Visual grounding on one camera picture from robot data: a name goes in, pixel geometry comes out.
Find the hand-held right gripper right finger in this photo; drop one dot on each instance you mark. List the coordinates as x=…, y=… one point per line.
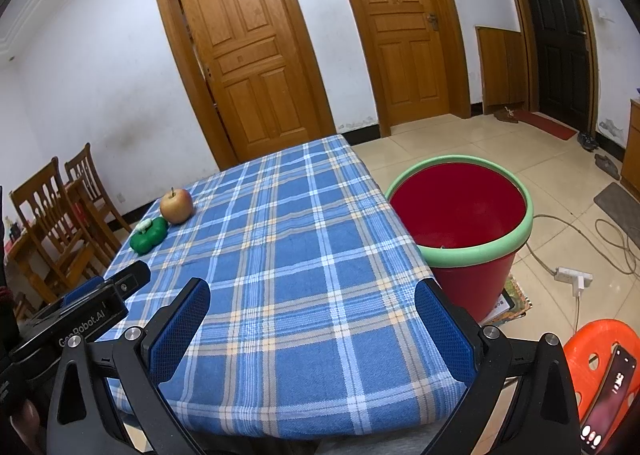
x=445, y=330

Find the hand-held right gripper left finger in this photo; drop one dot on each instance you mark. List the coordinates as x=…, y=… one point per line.
x=180, y=330

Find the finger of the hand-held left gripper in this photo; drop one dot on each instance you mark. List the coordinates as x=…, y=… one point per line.
x=132, y=277
x=82, y=292

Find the red stool with green rim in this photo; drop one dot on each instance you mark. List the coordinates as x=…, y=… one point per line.
x=460, y=230

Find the person's left hand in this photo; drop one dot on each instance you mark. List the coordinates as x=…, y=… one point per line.
x=25, y=420

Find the green toy bell pepper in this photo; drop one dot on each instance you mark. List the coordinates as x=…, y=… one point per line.
x=150, y=235

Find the wooden dining table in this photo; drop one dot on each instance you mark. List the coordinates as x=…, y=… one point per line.
x=25, y=255

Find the printed magazine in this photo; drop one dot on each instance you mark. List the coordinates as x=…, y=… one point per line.
x=512, y=305

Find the wooden dining chair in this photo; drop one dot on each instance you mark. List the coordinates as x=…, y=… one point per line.
x=95, y=190
x=45, y=225

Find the red yellow apple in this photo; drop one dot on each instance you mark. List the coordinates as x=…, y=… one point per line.
x=176, y=206

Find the blue plaid tablecloth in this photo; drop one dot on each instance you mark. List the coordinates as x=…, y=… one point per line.
x=290, y=260

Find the white power strip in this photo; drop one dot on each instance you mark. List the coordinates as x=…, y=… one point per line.
x=570, y=276

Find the orange plastic stool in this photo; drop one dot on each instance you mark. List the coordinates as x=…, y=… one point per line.
x=595, y=350

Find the smartphone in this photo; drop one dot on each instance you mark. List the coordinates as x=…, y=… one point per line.
x=607, y=400

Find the grey floor mat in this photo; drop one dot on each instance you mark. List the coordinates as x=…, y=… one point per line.
x=620, y=200

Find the brown slippers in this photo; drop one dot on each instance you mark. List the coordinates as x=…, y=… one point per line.
x=506, y=115

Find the red doormat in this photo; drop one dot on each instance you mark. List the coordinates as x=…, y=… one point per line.
x=545, y=124

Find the brown shoe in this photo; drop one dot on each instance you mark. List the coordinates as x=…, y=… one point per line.
x=607, y=166

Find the dark shoes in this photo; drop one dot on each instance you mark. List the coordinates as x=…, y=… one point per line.
x=587, y=141

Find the arched panel wooden door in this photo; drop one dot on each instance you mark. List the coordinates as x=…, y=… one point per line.
x=245, y=50

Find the wooden cabinet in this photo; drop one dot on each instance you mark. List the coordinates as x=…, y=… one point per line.
x=631, y=155

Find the flat panel wooden door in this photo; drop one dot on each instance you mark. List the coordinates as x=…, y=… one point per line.
x=400, y=35

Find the dark entrance door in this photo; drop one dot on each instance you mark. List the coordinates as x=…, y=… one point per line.
x=555, y=35

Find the wooden wall panel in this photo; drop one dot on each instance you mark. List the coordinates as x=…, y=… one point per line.
x=502, y=70

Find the white wall switch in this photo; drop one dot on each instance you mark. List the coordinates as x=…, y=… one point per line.
x=606, y=16

